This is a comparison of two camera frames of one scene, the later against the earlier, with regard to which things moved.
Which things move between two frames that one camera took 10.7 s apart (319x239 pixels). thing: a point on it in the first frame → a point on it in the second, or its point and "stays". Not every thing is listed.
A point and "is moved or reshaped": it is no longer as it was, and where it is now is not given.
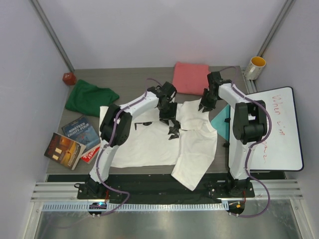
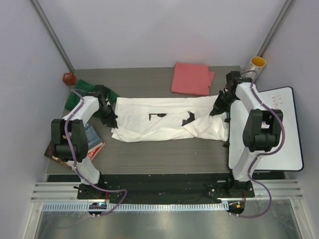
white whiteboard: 280,149 stays
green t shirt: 87,98 stays
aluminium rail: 66,192 stays
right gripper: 204,103 → 218,108
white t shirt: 192,153 is moved or reshaped
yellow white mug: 254,68 stays
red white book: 89,156 stays
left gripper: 165,118 → 110,121
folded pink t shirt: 190,79 stays
